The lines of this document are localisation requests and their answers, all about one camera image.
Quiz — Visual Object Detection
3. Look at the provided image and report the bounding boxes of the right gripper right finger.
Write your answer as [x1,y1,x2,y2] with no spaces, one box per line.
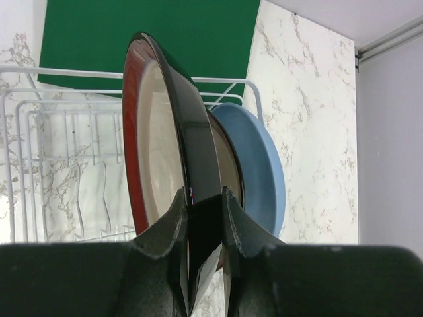
[222,188,422,316]

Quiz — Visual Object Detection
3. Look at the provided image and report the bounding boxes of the green board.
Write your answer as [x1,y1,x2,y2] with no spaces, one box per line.
[40,1,260,103]

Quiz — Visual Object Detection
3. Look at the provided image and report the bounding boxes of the red beige plate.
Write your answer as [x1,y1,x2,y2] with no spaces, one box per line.
[207,110,245,210]
[122,47,222,298]

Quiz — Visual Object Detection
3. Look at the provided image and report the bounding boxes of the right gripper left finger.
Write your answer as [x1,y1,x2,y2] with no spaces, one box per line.
[1,190,188,316]

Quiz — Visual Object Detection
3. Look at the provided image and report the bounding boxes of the white wire dish rack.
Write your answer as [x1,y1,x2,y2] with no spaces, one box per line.
[0,64,265,244]

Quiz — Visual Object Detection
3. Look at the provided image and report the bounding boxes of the blue plate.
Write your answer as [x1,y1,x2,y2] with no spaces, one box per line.
[211,103,286,237]

